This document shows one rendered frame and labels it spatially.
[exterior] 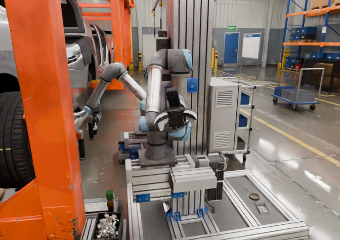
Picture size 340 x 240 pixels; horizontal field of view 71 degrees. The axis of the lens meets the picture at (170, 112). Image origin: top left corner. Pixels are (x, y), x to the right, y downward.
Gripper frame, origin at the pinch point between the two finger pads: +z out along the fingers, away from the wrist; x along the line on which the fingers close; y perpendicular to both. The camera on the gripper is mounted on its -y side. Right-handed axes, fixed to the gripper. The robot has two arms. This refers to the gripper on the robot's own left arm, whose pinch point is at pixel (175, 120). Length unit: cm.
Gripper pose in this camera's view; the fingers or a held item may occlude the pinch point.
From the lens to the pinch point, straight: 84.8
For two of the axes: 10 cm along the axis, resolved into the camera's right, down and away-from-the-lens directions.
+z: -0.5, 2.8, -9.6
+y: 1.4, 9.5, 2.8
